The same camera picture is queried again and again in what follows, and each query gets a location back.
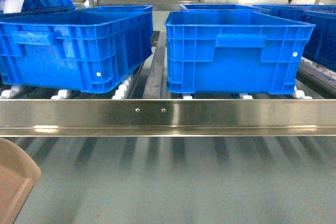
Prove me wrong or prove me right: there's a beige plastic dustpan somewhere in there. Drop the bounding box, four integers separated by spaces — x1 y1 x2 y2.
1 138 41 223

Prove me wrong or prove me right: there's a steel shelf rack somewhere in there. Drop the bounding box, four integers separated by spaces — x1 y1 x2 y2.
1 31 335 137

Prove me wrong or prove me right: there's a blue crate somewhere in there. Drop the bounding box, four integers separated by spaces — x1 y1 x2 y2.
165 10 315 95
252 4 336 73
1 5 154 94

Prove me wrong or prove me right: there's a blue crate left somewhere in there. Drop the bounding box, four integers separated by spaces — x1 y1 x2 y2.
1 5 154 94

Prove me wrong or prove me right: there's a blue crate far right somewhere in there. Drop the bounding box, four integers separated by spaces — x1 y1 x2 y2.
252 4 336 73

